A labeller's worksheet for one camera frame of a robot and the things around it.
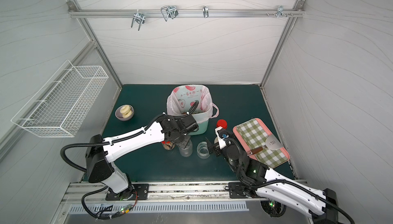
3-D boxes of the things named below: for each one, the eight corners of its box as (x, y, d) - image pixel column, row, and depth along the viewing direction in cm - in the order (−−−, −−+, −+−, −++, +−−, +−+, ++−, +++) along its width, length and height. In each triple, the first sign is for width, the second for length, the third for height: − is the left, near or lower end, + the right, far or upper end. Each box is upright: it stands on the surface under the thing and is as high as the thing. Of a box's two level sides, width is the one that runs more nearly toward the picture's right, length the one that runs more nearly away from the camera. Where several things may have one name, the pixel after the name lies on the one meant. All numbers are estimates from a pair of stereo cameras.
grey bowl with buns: (117, 122, 101) (112, 116, 96) (122, 110, 107) (118, 104, 102) (133, 122, 101) (129, 116, 96) (137, 110, 107) (134, 104, 102)
